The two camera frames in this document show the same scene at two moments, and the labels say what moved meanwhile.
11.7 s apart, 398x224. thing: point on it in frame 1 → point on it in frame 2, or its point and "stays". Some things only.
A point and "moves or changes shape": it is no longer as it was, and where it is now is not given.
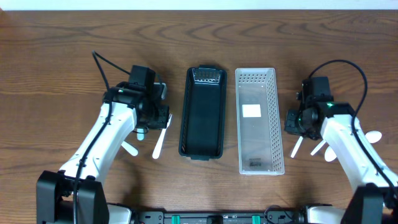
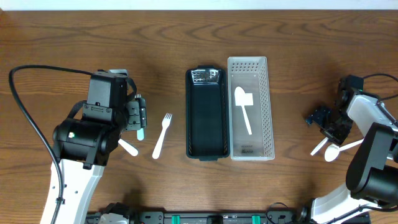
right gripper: x=292 y=123 → x=329 y=125
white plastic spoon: x=318 y=147 stays
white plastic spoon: x=296 y=147 → x=243 y=99
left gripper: x=160 y=117 → x=137 y=115
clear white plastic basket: x=259 y=137 moves or changes shape
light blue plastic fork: x=140 y=134 stays
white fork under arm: x=132 y=150 stays
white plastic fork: x=160 y=143 stays
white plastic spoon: x=329 y=154 stays
